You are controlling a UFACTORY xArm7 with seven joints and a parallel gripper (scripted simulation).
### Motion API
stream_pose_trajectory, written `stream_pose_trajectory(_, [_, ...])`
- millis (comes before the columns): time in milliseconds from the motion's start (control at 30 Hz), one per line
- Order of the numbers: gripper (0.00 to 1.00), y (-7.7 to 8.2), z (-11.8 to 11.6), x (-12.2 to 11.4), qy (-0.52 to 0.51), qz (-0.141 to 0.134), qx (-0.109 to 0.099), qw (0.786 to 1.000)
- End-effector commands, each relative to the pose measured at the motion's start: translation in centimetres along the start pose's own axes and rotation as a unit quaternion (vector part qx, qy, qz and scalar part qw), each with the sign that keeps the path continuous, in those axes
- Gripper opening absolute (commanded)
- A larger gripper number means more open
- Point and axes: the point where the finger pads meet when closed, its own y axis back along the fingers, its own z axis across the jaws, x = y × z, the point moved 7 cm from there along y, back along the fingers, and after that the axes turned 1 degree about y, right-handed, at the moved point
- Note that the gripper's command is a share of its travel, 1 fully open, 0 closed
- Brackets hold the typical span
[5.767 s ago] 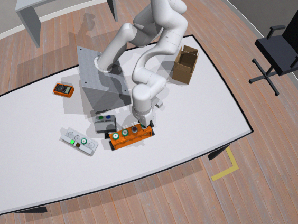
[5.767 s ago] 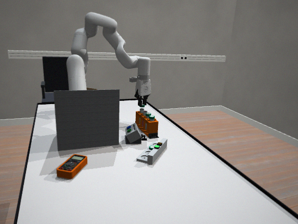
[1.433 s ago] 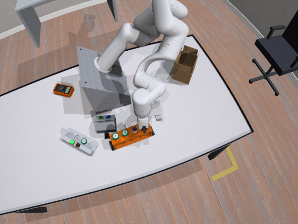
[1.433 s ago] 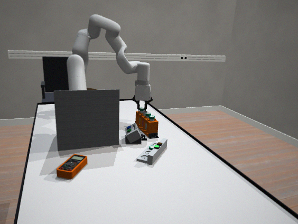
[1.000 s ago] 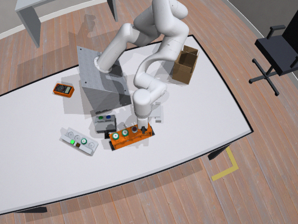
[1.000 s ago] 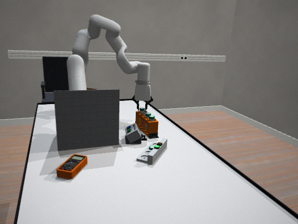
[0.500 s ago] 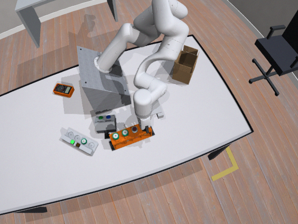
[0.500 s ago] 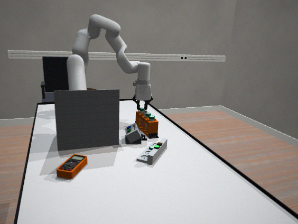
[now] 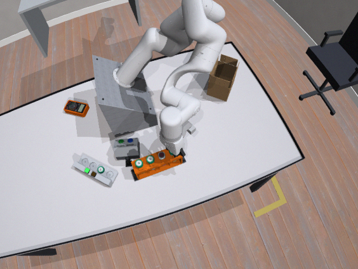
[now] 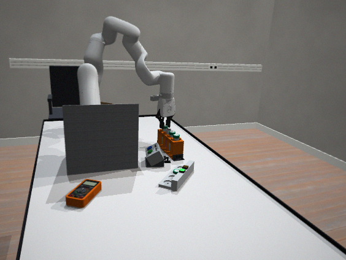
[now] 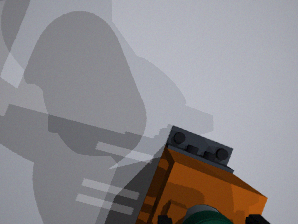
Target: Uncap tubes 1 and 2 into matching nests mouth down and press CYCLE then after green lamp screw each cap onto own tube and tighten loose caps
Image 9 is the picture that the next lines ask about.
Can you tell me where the orange handheld multimeter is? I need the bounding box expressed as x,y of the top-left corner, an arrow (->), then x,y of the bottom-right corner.
64,100 -> 89,117

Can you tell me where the brown cardboard box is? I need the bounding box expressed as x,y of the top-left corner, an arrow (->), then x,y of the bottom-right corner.
207,54 -> 239,102

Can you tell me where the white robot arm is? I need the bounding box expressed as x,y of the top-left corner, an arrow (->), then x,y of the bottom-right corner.
112,0 -> 227,142

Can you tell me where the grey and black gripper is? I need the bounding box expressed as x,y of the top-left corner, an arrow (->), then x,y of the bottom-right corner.
159,130 -> 185,157

